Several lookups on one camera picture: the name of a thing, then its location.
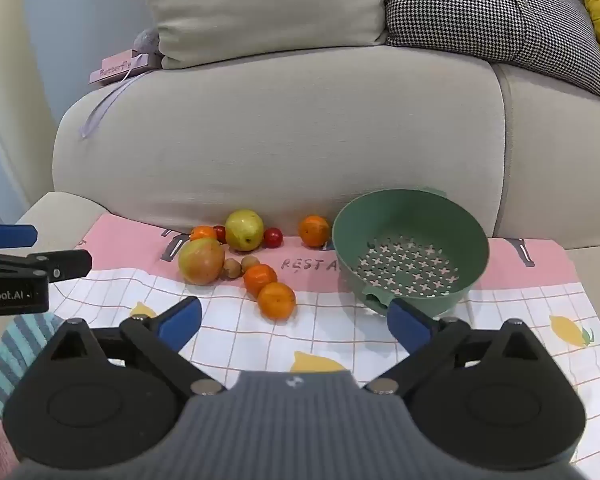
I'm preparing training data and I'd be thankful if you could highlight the beige cushion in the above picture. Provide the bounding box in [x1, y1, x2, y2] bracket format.
[146, 0, 387, 70]

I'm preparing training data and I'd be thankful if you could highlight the grey plush toy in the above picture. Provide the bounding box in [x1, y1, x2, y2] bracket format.
[132, 29, 162, 58]

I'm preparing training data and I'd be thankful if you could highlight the green plate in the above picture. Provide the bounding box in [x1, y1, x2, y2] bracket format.
[331, 187, 491, 317]

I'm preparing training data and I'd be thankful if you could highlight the yellow-green apple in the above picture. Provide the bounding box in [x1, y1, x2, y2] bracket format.
[224, 209, 265, 252]

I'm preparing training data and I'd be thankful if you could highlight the beige sofa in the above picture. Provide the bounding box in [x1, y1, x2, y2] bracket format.
[15, 45, 600, 321]

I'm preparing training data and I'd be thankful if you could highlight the pink checkered printed mat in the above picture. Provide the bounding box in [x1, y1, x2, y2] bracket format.
[45, 212, 600, 476]

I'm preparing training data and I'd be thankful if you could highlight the pink gift box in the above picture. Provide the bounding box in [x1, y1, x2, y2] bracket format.
[90, 49, 161, 85]

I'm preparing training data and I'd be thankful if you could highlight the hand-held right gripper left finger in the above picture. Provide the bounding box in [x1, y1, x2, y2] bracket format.
[49, 296, 227, 396]

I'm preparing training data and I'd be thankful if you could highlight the houndstooth cushion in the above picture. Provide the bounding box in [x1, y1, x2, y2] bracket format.
[380, 0, 600, 97]

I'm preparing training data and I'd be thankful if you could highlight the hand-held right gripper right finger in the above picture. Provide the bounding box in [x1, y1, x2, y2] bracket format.
[362, 297, 541, 396]

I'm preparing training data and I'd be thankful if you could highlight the red-green apple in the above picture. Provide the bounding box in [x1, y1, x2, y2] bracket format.
[178, 238, 226, 286]

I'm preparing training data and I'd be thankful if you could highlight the lilac ribbon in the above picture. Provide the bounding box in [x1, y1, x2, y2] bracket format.
[80, 72, 142, 140]

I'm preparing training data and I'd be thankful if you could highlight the teal striped cloth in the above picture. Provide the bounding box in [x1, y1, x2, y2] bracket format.
[0, 312, 68, 421]

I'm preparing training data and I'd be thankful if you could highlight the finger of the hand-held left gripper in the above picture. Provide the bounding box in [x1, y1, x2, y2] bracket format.
[0, 220, 38, 251]
[0, 249, 93, 283]

